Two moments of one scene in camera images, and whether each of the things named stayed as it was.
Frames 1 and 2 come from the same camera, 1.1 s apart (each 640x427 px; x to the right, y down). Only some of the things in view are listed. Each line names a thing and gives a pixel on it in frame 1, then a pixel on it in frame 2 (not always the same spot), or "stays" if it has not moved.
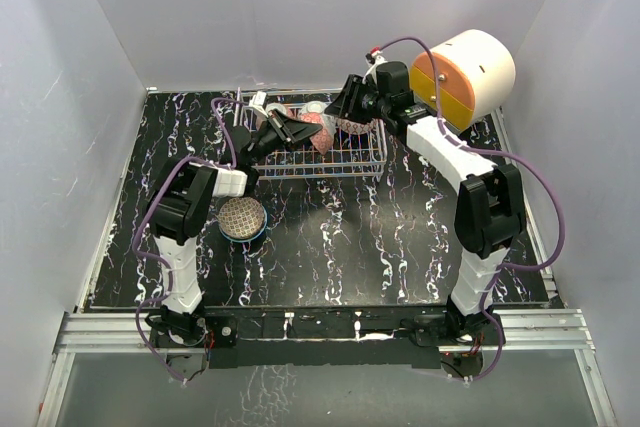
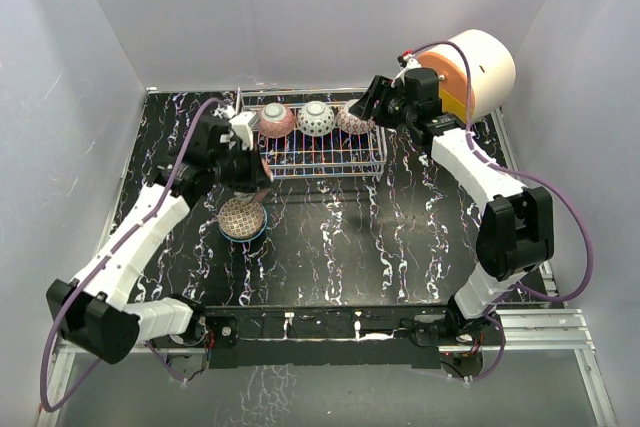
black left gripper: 289,130 -> 255,173
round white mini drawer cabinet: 475,74 stays
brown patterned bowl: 241,217 stays
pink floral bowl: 316,112 -> 263,192
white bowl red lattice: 357,128 stays
